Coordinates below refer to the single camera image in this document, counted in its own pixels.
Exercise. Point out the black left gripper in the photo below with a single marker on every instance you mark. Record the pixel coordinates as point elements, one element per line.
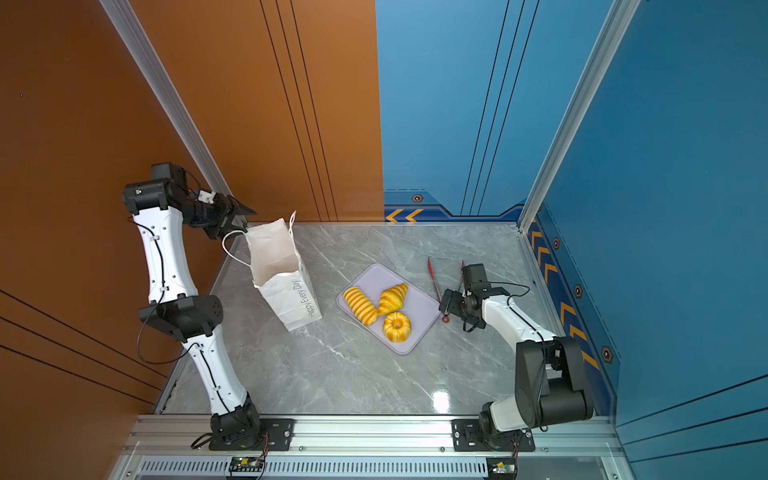
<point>227,208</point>

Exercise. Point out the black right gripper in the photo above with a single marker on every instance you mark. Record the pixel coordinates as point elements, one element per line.
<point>452,305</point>

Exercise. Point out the red metal tongs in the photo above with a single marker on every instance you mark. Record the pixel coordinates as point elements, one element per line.
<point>445,318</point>

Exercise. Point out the white printed paper bag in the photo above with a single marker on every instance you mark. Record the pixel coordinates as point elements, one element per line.
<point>278,272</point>

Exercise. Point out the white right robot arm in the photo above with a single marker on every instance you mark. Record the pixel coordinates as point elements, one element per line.
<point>550,381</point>

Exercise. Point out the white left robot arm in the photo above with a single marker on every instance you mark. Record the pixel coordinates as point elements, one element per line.
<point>160,209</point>

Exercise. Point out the small bundt bread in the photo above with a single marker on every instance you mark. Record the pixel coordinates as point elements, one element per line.
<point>397,327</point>

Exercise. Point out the striped long bread loaf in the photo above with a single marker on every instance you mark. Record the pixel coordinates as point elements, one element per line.
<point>361,306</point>

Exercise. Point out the yellow croissant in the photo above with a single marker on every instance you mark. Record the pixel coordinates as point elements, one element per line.
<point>392,299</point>

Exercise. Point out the right controller board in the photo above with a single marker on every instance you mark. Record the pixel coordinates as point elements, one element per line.
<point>502,468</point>

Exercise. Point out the controller board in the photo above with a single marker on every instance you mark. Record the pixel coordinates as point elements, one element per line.
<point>502,468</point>
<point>246,466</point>

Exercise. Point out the left controller board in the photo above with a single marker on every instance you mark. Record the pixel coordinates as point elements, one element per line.
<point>246,466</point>

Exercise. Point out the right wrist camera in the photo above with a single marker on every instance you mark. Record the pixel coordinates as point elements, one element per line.
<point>474,277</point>

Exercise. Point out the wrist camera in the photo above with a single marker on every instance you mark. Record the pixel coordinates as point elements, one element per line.
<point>474,277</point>
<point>170,171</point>

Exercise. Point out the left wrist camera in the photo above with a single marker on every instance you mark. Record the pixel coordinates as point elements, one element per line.
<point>170,171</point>

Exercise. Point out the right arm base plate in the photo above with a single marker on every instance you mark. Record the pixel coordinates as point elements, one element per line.
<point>473,434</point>

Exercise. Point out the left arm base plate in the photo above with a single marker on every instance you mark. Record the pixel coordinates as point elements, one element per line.
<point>271,434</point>

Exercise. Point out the aluminium corner post left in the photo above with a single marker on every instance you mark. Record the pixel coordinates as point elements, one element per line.
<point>134,37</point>

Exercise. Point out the aluminium corner post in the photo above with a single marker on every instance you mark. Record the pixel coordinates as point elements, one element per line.
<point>604,49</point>
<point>134,37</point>

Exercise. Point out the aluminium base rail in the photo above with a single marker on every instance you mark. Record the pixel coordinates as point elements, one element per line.
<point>369,447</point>

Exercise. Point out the aluminium corner post right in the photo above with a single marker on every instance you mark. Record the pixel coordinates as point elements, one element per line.
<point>604,49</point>

